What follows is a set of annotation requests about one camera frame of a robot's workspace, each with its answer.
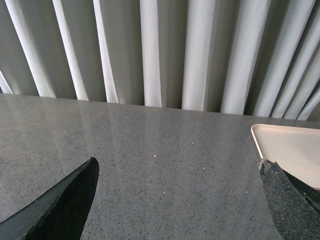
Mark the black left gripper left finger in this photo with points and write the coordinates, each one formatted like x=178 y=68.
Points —
x=58 y=214

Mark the white pleated curtain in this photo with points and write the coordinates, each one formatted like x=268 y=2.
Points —
x=243 y=57

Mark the cream rectangular tray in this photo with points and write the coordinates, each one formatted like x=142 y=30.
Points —
x=295 y=149

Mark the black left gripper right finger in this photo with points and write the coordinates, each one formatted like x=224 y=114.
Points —
x=294 y=205

